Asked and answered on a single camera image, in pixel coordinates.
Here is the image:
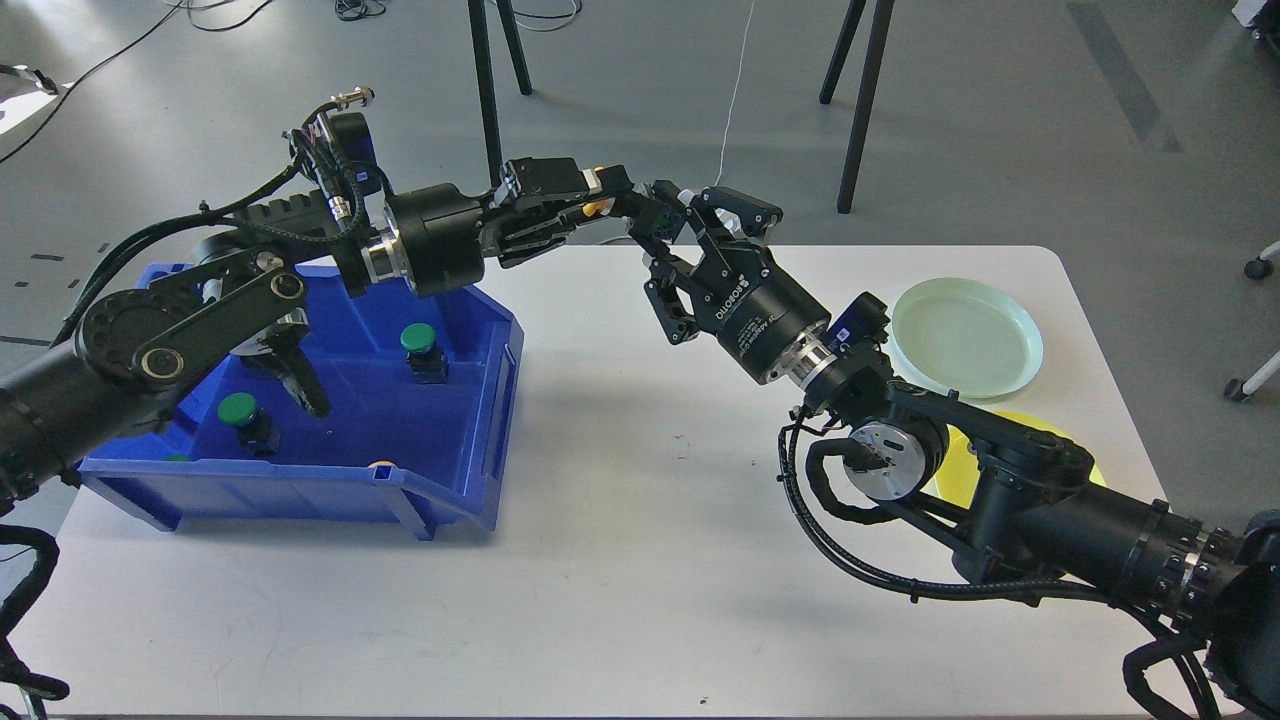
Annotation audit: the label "white cable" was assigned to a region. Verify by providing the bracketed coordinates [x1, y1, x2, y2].
[712, 0, 756, 190]

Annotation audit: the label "green push button back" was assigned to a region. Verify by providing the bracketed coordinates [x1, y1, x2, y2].
[399, 322, 449, 384]

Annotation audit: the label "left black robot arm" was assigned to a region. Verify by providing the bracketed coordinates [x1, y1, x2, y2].
[3, 88, 634, 512]

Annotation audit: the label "yellow push button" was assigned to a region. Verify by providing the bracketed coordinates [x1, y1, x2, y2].
[581, 179, 686, 245]

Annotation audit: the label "yellow plate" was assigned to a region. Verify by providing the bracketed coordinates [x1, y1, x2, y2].
[932, 409, 1073, 509]

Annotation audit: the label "black tripod legs right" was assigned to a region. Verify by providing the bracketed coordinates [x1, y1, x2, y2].
[819, 1, 896, 214]

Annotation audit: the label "light green plate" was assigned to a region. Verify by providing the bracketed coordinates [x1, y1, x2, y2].
[890, 277, 1044, 401]

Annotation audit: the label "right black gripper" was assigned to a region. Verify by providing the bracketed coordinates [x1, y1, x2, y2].
[644, 186, 831, 386]

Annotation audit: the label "blue plastic bin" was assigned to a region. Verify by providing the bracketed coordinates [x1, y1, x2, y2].
[79, 265, 524, 541]

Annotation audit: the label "black tripod legs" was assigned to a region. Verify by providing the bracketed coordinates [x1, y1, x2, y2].
[819, 1, 896, 214]
[468, 0, 534, 202]

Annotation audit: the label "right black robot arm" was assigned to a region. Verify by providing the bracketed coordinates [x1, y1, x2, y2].
[628, 179, 1279, 719]

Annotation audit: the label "black tripod legs left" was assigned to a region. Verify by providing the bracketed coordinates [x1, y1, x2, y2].
[468, 0, 534, 202]

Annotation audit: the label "green push button front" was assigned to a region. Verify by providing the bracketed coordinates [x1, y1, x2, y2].
[216, 392, 282, 457]

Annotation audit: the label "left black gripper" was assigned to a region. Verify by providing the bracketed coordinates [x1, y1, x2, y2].
[387, 158, 634, 299]

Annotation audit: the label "green push button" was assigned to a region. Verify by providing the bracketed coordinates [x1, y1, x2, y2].
[216, 392, 282, 457]
[399, 322, 449, 384]

